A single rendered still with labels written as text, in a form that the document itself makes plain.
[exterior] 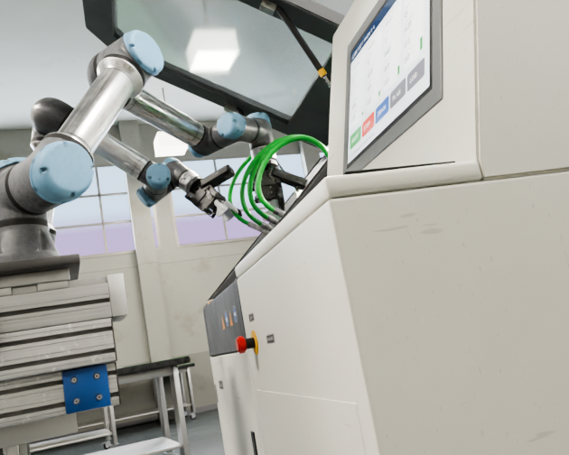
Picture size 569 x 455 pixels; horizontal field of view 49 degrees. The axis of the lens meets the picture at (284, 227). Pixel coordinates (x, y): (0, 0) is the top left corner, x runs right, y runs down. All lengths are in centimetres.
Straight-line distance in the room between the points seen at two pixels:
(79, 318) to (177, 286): 876
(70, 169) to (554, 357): 93
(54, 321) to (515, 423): 90
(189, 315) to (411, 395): 936
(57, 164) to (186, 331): 882
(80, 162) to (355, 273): 73
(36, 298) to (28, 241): 12
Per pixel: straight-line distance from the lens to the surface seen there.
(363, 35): 143
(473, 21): 97
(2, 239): 140
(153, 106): 177
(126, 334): 992
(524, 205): 89
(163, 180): 195
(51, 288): 137
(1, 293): 137
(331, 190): 77
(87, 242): 1007
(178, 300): 1007
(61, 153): 131
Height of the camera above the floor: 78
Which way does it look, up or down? 11 degrees up
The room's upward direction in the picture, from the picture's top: 10 degrees counter-clockwise
